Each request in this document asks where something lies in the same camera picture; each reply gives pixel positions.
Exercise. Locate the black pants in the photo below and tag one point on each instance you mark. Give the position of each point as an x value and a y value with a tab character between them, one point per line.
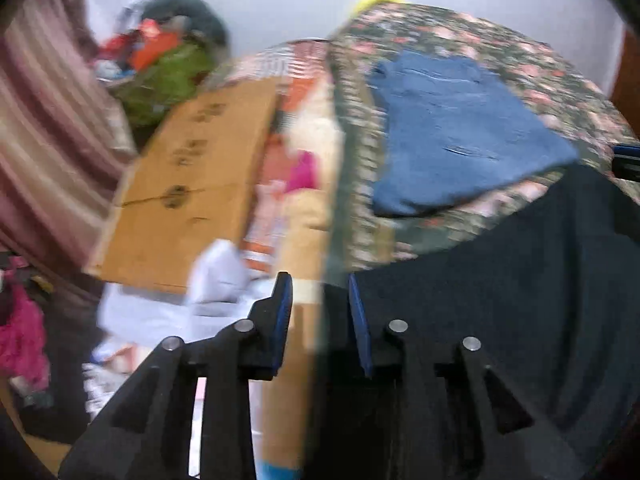
500	280

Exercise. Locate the pink cloth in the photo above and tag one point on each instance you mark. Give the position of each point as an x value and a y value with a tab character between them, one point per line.
22	335

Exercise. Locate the pile of colourful clothes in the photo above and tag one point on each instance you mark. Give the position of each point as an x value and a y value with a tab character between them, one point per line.
160	60

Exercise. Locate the striped red white cloth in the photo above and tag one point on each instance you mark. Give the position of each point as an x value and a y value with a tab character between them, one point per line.
295	70

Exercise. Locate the floral bed cover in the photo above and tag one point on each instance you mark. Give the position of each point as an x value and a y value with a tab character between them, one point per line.
500	40

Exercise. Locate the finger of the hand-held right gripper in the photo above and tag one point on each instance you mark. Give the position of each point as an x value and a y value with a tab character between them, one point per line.
627	160

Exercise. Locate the striped maroon curtain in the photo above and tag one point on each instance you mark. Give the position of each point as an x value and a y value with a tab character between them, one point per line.
45	135

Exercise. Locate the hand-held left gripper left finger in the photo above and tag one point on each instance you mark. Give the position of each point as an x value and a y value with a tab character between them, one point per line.
284	305

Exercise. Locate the folded blue pants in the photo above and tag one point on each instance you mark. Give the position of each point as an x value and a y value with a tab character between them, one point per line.
450	130

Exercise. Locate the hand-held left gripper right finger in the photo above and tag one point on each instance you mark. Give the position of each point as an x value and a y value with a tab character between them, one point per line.
358	320

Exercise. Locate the brown cardboard box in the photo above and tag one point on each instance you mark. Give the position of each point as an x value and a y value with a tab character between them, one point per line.
190	180

